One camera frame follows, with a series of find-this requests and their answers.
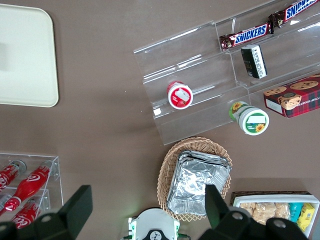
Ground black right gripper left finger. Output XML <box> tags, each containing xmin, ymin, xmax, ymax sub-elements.
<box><xmin>0</xmin><ymin>184</ymin><xmax>94</xmax><ymax>240</ymax></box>

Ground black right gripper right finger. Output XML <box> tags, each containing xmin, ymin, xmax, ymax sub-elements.
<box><xmin>198</xmin><ymin>184</ymin><xmax>308</xmax><ymax>240</ymax></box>

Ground dark tray under snack bin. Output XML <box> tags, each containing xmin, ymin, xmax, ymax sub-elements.
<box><xmin>229</xmin><ymin>191</ymin><xmax>313</xmax><ymax>207</ymax></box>

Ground light oval wicker basket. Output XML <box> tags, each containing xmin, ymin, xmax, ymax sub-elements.
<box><xmin>156</xmin><ymin>136</ymin><xmax>233</xmax><ymax>223</ymax></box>

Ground cream plastic serving tray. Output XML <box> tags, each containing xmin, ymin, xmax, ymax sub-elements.
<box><xmin>0</xmin><ymin>3</ymin><xmax>60</xmax><ymax>108</ymax></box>

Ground clear rice cracker pack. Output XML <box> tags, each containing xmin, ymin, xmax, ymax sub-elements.
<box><xmin>252</xmin><ymin>201</ymin><xmax>277</xmax><ymax>226</ymax></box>
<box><xmin>274</xmin><ymin>201</ymin><xmax>292</xmax><ymax>221</ymax></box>
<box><xmin>239</xmin><ymin>202</ymin><xmax>258</xmax><ymax>218</ymax></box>

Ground stacked aluminium foil containers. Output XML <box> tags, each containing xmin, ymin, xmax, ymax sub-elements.
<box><xmin>166</xmin><ymin>149</ymin><xmax>233</xmax><ymax>216</ymax></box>

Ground clear acrylic bottle rack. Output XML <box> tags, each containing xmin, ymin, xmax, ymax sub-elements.
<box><xmin>0</xmin><ymin>152</ymin><xmax>65</xmax><ymax>221</ymax></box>

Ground white rectangular snack bin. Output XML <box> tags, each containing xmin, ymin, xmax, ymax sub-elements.
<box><xmin>233</xmin><ymin>194</ymin><xmax>320</xmax><ymax>238</ymax></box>

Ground teal snack packet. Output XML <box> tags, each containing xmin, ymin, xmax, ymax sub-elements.
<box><xmin>288</xmin><ymin>202</ymin><xmax>305</xmax><ymax>223</ymax></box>

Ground yellow snack packet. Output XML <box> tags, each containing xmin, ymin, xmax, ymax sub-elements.
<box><xmin>296</xmin><ymin>202</ymin><xmax>316</xmax><ymax>232</ymax></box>

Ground green sunflower lid cup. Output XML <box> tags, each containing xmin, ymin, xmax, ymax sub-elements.
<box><xmin>228</xmin><ymin>101</ymin><xmax>270</xmax><ymax>136</ymax></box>

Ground red lid strawberry cup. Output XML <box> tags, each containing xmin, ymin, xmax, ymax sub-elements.
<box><xmin>166</xmin><ymin>80</ymin><xmax>194</xmax><ymax>110</ymax></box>

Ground red tartan cookie box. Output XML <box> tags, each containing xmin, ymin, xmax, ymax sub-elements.
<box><xmin>263</xmin><ymin>73</ymin><xmax>320</xmax><ymax>119</ymax></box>

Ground clear acrylic tiered shelf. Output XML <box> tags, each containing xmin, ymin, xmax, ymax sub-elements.
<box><xmin>133</xmin><ymin>0</ymin><xmax>320</xmax><ymax>146</ymax></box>

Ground small black white snack box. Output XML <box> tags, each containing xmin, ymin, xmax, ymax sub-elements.
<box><xmin>240</xmin><ymin>44</ymin><xmax>268</xmax><ymax>80</ymax></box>

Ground Snickers chocolate bar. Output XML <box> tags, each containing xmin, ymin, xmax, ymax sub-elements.
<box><xmin>267</xmin><ymin>0</ymin><xmax>320</xmax><ymax>29</ymax></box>
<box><xmin>219</xmin><ymin>21</ymin><xmax>275</xmax><ymax>52</ymax></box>

